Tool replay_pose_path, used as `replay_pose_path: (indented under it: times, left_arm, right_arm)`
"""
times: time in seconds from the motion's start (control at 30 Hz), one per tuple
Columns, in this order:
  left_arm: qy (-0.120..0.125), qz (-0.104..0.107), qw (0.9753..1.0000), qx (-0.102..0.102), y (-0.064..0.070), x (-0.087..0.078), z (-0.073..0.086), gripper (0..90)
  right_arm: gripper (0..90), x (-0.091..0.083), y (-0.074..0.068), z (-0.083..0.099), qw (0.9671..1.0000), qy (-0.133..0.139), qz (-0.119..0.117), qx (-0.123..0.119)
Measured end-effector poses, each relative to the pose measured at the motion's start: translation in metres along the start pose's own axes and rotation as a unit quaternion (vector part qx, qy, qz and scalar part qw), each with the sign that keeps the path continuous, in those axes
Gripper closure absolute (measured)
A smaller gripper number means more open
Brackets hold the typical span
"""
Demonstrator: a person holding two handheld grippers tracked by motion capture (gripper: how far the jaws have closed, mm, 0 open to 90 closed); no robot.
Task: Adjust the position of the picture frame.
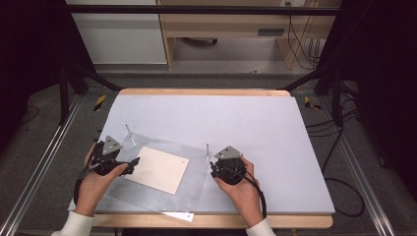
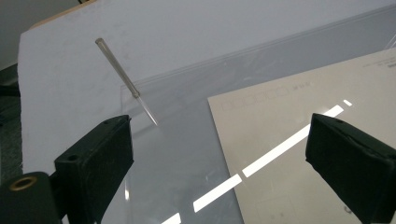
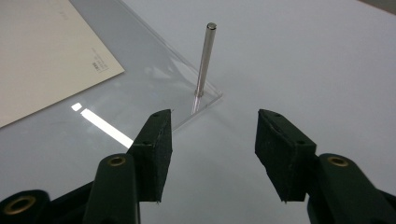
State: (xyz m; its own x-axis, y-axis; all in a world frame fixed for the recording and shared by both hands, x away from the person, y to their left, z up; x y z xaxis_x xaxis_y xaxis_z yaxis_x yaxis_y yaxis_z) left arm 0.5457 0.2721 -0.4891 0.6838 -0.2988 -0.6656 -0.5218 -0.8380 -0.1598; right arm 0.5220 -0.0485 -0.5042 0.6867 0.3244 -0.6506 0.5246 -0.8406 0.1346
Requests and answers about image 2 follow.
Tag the clear acrylic photo frame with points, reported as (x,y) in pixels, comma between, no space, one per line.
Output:
(186,149)

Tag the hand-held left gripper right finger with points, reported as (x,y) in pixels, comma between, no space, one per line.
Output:
(355,168)

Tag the metal frame pin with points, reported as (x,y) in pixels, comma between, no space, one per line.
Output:
(123,73)

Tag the painting picture card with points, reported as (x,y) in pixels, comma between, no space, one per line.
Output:
(280,124)

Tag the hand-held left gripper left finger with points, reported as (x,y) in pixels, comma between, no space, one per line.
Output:
(93,161)

